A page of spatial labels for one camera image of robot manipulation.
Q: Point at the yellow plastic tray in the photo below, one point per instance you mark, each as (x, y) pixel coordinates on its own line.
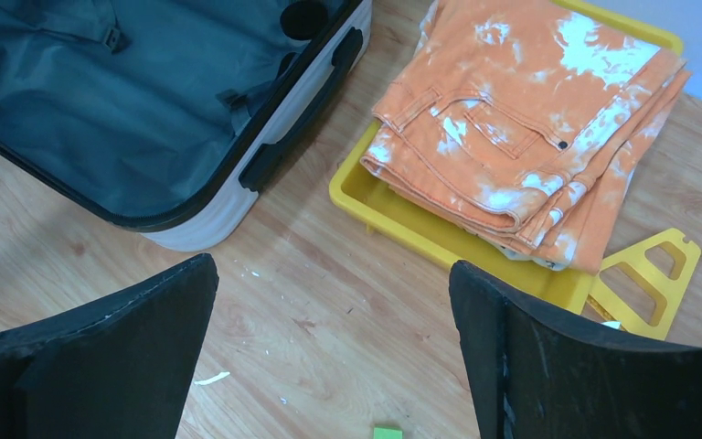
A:
(368, 199)

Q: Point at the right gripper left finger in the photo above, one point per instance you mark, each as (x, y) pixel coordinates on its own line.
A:
(120, 366)

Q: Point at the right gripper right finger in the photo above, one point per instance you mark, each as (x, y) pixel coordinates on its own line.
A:
(536, 370)

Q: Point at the round black lid compact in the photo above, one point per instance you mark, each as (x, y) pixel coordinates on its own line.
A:
(303, 20)

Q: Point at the yellow triangular bracket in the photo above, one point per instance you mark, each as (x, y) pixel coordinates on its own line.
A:
(662, 267)

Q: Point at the black white space suitcase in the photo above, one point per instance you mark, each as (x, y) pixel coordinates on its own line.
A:
(167, 118)

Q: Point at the small green block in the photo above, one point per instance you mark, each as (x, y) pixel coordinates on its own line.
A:
(387, 432)

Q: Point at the orange tie-dye jeans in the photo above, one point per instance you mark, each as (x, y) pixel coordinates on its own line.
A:
(523, 122)

